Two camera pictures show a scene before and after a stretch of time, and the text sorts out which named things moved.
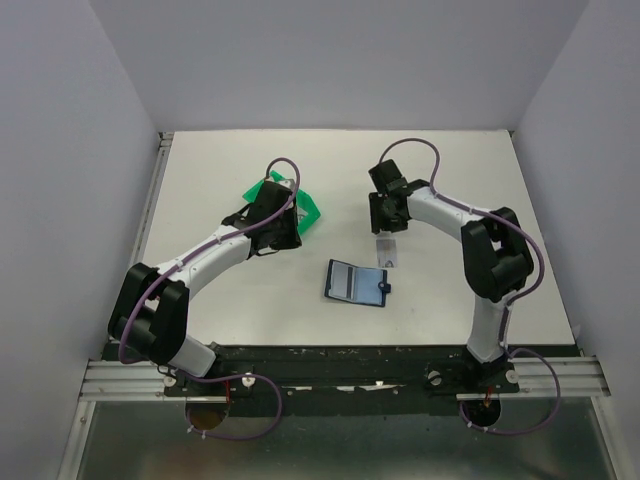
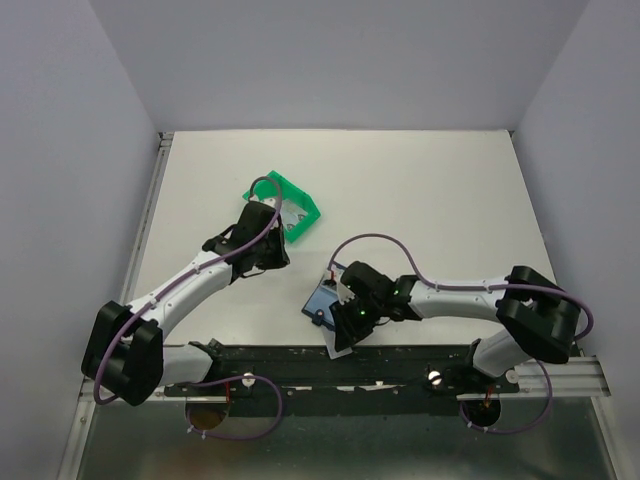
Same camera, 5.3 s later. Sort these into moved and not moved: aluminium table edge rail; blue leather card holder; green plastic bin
Moved: blue leather card holder
Not moved: aluminium table edge rail; green plastic bin
